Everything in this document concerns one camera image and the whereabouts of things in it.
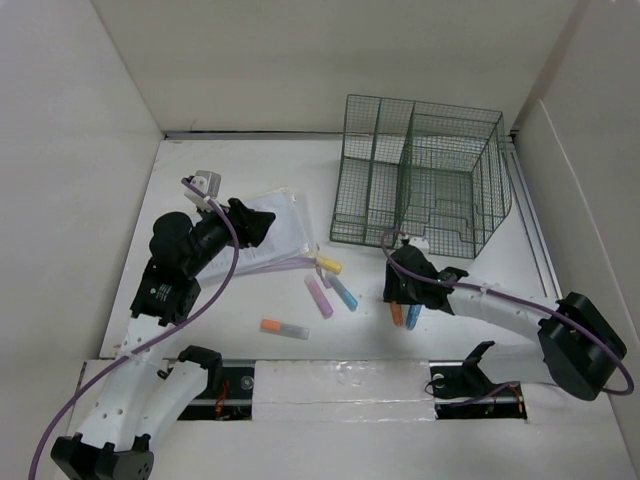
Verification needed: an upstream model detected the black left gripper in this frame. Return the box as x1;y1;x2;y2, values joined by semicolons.
184;196;273;276

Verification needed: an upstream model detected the blue capped highlighter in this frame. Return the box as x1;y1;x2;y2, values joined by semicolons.
405;304;422;331

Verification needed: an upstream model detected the clear zipper document pouch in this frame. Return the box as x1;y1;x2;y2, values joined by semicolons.
199;187;321;279

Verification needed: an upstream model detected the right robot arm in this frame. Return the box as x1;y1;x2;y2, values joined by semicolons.
383;241;635;406

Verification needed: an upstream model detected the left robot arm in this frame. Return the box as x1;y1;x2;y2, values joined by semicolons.
51;198;276;479

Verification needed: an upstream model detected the yellow highlighter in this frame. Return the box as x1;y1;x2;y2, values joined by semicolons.
316;256;342;275

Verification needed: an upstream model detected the pink purple highlighter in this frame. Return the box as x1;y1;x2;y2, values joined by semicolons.
304;275;333;319

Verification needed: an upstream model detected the orange grey highlighter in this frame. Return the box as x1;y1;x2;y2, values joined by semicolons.
260;319;309;340

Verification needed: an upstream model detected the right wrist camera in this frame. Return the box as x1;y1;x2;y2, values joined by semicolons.
402;236;430;255

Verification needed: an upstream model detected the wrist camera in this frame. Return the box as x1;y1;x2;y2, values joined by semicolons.
402;236;430;255
187;170;222;198

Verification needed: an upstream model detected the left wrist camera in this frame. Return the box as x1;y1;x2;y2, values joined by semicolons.
187;170;222;198

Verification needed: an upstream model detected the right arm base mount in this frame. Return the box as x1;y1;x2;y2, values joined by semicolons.
424;341;527;420

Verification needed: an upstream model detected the green wire mesh organizer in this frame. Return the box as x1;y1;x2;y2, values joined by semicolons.
329;94;512;259

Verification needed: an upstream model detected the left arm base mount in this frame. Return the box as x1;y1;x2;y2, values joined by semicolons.
156;345;255;421

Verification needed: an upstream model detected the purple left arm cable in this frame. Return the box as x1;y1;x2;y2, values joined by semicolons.
28;179;241;480

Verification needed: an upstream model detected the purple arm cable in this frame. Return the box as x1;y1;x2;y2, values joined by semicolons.
28;179;241;480
381;228;635;396

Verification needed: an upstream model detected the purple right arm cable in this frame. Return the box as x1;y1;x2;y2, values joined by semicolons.
381;228;635;396

